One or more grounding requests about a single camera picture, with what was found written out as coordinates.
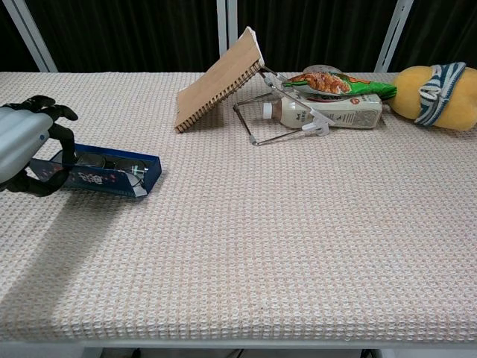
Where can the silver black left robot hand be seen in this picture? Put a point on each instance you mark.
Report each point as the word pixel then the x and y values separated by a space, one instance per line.
pixel 20 132

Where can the blue box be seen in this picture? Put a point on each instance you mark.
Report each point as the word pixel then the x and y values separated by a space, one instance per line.
pixel 97 179

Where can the thin-framed eyeglasses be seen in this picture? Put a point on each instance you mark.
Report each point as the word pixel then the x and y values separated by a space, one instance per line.
pixel 131 166

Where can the black curtain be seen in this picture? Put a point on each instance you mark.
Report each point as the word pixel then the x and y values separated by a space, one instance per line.
pixel 126 33

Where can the brown spiral notebook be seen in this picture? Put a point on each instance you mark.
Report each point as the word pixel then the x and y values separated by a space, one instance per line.
pixel 223 80

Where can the beige waffle tablecloth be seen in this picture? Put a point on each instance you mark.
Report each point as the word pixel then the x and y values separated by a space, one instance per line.
pixel 261 231

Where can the milk tea plastic bottle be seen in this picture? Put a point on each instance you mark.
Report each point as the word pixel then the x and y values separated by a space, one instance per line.
pixel 335 113

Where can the green snack bag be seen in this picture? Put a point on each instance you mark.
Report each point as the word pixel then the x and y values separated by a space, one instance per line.
pixel 335 84

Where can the yellow plush toy striped band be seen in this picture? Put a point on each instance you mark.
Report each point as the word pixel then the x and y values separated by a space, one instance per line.
pixel 406 95

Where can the white slanted frame post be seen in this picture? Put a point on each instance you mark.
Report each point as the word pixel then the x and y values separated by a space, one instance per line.
pixel 31 35
pixel 393 35

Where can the white vertical frame post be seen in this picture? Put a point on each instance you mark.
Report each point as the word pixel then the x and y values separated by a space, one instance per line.
pixel 227 26

